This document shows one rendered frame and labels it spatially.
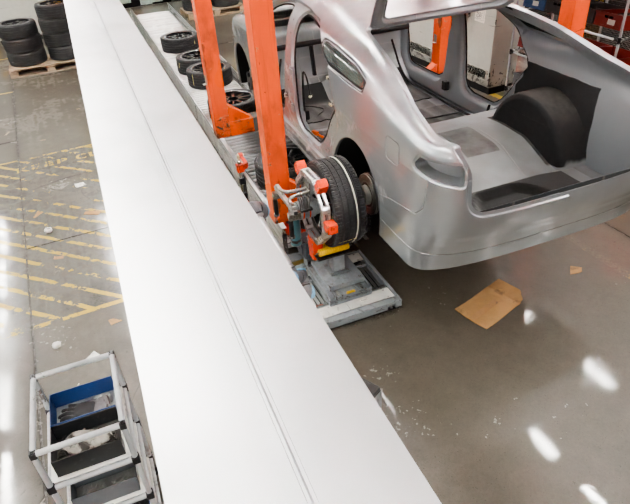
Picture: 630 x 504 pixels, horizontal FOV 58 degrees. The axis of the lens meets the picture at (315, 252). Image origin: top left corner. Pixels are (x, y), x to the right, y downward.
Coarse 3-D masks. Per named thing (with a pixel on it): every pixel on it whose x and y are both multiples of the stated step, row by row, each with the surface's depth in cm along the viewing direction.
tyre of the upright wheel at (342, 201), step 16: (320, 160) 410; (336, 160) 406; (320, 176) 401; (336, 176) 394; (352, 176) 396; (336, 192) 390; (352, 192) 393; (336, 208) 390; (352, 208) 394; (352, 224) 399; (336, 240) 407; (352, 240) 417
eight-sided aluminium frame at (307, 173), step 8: (304, 168) 411; (304, 176) 408; (312, 176) 405; (296, 184) 432; (304, 184) 433; (312, 184) 395; (296, 192) 439; (320, 200) 392; (320, 208) 392; (328, 208) 392; (328, 216) 395; (304, 224) 441; (312, 224) 440; (312, 232) 433; (320, 240) 413
